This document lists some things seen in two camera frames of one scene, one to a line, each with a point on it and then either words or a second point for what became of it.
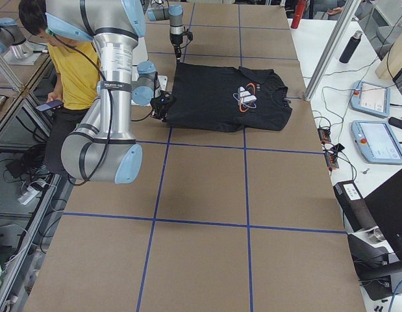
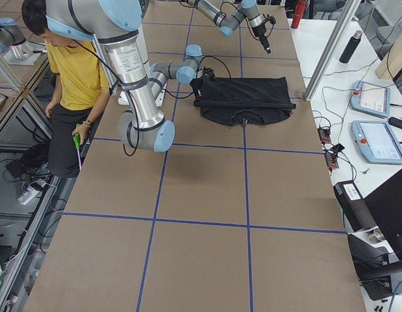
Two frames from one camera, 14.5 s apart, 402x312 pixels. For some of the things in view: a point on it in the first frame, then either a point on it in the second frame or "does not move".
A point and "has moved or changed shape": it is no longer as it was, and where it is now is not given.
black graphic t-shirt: (228, 98) has moved or changed shape
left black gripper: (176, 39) to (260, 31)
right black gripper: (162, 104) to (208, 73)
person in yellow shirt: (77, 80) does not move
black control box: (358, 215) does not move
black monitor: (388, 205) does not move
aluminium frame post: (348, 12) does not move
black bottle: (351, 47) does not move
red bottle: (300, 8) does not move
